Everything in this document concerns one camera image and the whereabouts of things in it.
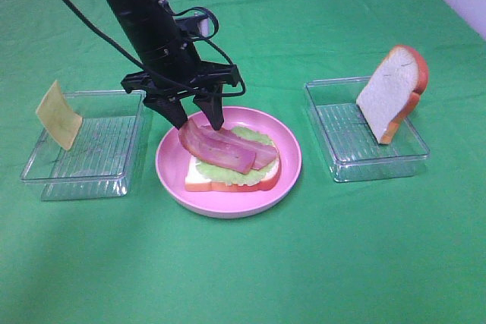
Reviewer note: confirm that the bacon strip toy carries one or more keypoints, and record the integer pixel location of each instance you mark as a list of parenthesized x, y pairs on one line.
[(264, 154), (215, 152)]

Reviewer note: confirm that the yellow cheese slice toy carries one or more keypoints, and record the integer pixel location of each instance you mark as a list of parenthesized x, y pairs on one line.
[(59, 119)]

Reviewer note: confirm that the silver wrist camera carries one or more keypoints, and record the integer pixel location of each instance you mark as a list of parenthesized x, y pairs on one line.
[(195, 27)]

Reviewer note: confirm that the bread slice toy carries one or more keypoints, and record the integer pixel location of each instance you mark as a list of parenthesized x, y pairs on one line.
[(204, 177), (393, 91)]

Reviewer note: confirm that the pink round plate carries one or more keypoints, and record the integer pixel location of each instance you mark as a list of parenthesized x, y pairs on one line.
[(172, 162)]

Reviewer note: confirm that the leaning bread slice toy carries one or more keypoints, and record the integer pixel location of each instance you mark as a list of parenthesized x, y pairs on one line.
[(393, 91)]

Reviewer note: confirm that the green lettuce leaf toy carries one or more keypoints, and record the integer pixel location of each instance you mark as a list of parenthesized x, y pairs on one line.
[(253, 135)]

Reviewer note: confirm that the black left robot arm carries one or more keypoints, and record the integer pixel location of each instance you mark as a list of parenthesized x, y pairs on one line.
[(150, 27)]

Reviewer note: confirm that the clear right bread tray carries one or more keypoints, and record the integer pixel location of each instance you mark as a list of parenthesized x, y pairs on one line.
[(349, 148)]

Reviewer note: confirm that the green tablecloth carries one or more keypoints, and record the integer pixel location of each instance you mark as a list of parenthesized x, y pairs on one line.
[(408, 250)]

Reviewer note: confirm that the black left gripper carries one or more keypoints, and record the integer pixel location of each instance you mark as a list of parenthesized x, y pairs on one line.
[(203, 79)]

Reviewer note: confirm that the clear left ingredient tray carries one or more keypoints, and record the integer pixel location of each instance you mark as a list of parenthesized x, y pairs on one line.
[(101, 161)]

